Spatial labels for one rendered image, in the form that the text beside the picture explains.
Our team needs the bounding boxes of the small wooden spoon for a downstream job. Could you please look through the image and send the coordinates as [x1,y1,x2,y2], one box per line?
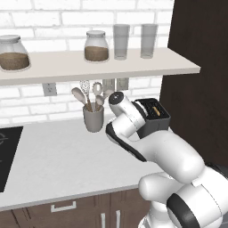
[94,94,105,112]

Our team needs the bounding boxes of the white wall shelf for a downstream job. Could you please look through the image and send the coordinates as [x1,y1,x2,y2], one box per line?
[0,47,201,87]

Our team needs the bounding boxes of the clear drinking glass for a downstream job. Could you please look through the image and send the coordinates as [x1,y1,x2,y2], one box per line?
[140,23,159,60]
[112,23,131,61]

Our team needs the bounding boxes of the large glass jar brown contents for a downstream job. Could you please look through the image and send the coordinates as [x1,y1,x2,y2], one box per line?
[0,34,32,72]

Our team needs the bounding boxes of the tall dark brown cabinet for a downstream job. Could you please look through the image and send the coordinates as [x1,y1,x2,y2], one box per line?
[159,0,228,180]

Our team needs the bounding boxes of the white cupboard door handle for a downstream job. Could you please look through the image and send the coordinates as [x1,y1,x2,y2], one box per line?
[115,209,122,228]
[100,212,107,228]

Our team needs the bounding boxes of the bread slice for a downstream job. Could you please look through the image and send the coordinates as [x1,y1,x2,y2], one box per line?
[152,107,162,118]

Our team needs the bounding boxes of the brown wooden cupboard door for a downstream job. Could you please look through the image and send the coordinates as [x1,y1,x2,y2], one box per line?
[96,191,111,228]
[110,188,153,228]

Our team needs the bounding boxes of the small glass jar brown contents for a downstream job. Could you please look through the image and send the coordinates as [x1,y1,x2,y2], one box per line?
[83,29,110,63]

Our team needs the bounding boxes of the white drawer handle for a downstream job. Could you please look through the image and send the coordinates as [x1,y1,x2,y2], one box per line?
[50,200,77,214]

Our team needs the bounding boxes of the grey utensil pot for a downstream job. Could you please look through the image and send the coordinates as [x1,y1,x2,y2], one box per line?
[82,102,105,134]

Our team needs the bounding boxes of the black hob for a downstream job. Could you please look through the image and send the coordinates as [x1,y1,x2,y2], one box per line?
[0,126,24,193]

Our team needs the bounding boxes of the black toaster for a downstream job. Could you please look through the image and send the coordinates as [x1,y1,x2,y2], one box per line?
[134,97,172,140]

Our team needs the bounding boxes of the brown wooden drawer front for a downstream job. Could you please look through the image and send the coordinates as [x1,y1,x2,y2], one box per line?
[0,194,99,228]

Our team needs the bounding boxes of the grey wall outlet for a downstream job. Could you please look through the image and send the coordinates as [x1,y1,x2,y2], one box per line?
[42,82,58,97]
[102,78,117,92]
[115,77,130,92]

